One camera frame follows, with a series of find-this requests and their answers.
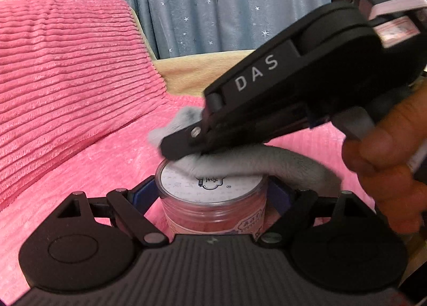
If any pink ribbed blanket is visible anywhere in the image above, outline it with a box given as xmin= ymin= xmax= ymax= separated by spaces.
xmin=1 ymin=94 xmax=374 ymax=305

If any yellow fleece sofa cover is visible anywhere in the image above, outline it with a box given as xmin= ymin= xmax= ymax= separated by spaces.
xmin=130 ymin=9 xmax=254 ymax=97

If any person right hand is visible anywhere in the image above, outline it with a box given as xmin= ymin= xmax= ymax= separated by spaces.
xmin=342 ymin=83 xmax=426 ymax=234

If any pink corduroy cushion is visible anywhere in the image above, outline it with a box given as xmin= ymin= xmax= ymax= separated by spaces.
xmin=1 ymin=0 xmax=166 ymax=208

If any clear plastic jar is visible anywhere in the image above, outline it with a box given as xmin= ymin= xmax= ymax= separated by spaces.
xmin=155 ymin=161 xmax=268 ymax=238

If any grey green microfibre cloth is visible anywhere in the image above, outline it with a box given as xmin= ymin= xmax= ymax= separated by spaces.
xmin=148 ymin=105 xmax=343 ymax=198

